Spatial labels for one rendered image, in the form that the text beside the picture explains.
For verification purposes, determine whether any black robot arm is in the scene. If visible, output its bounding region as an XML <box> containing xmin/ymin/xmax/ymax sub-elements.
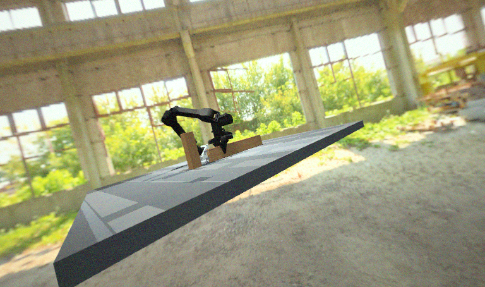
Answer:
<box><xmin>161</xmin><ymin>106</ymin><xmax>233</xmax><ymax>138</ymax></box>

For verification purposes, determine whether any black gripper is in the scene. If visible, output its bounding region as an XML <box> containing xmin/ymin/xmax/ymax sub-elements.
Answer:
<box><xmin>208</xmin><ymin>127</ymin><xmax>233</xmax><ymax>154</ymax></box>

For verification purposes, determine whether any brown wooden post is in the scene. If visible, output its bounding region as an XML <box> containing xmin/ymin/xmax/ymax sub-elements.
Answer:
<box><xmin>180</xmin><ymin>131</ymin><xmax>202</xmax><ymax>169</ymax></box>

